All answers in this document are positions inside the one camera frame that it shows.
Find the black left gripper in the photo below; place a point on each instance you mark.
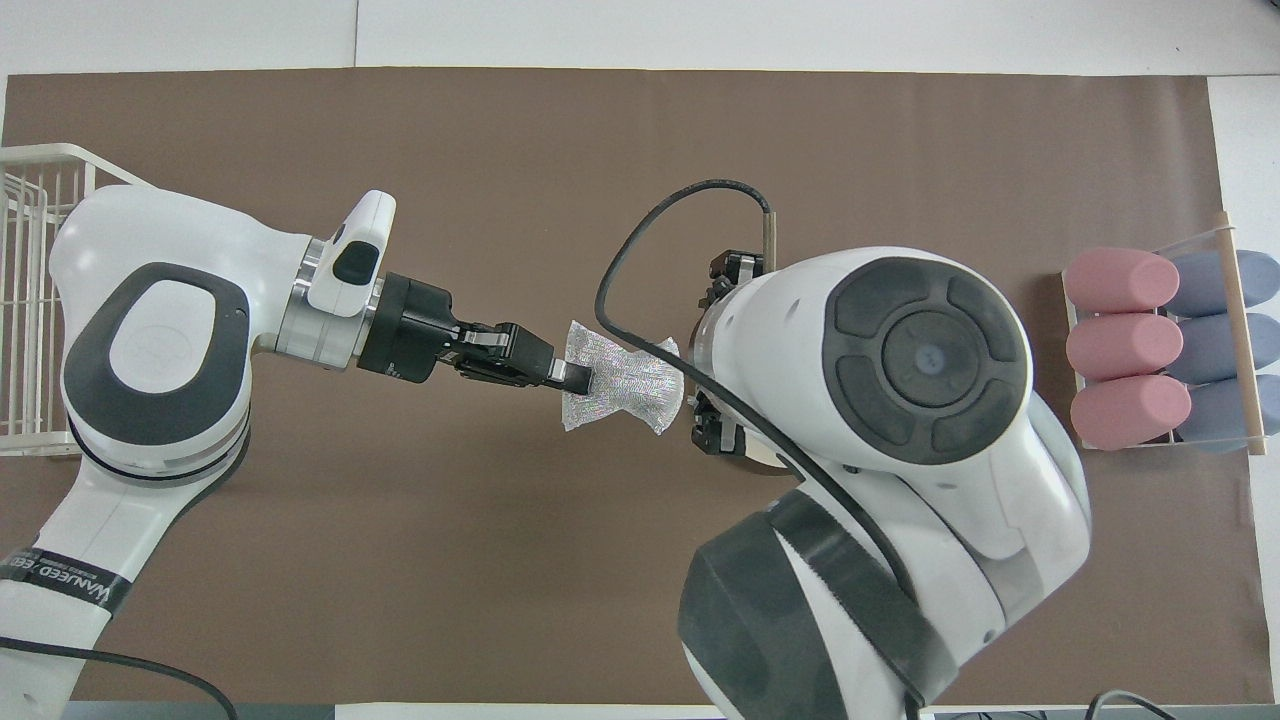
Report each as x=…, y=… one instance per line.
x=410, y=330

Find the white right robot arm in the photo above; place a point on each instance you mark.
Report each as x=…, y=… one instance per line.
x=930, y=360

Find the brown paper table mat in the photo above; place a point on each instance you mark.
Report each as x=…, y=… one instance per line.
x=500, y=560

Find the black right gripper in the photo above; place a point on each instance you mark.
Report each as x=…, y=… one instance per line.
x=738, y=275

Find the silver mesh sponge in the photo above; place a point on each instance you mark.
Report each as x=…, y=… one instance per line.
x=630, y=385

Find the pink plastic cup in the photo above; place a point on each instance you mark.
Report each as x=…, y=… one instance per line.
x=1125, y=412
x=1115, y=280
x=1115, y=347

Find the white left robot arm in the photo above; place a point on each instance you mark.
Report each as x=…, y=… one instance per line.
x=160, y=350

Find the cup rack with wooden rod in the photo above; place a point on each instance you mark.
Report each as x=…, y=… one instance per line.
x=1242, y=350

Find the blue plastic cup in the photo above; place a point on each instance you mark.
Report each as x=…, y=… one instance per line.
x=1210, y=415
x=1205, y=348
x=1205, y=280

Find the cream round plate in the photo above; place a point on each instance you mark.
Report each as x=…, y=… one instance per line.
x=765, y=463

